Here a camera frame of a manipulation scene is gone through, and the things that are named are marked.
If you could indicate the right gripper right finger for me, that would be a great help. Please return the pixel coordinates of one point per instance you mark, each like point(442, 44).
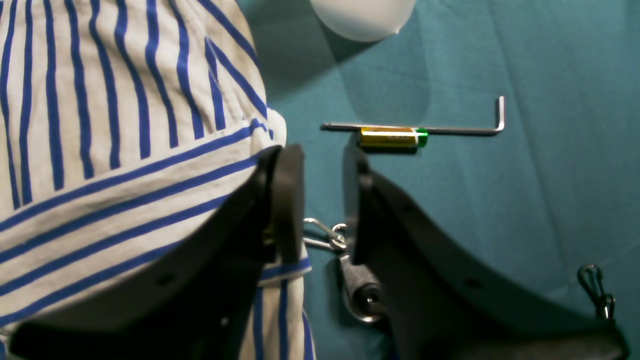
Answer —
point(442, 302)

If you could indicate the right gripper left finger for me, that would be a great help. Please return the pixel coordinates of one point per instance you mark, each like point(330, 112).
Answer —
point(192, 304)

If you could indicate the blue white striped T-shirt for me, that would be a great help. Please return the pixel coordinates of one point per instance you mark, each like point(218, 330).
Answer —
point(124, 124)

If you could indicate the metal keyring clip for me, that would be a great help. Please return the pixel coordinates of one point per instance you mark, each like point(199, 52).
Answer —
point(362, 292)

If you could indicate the gold AA battery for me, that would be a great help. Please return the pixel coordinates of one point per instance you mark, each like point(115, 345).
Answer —
point(405, 138)

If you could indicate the teal table cloth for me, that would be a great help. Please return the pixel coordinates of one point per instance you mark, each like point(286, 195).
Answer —
point(556, 190)

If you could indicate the steel hex key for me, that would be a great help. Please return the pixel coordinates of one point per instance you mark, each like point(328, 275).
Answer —
point(500, 124)

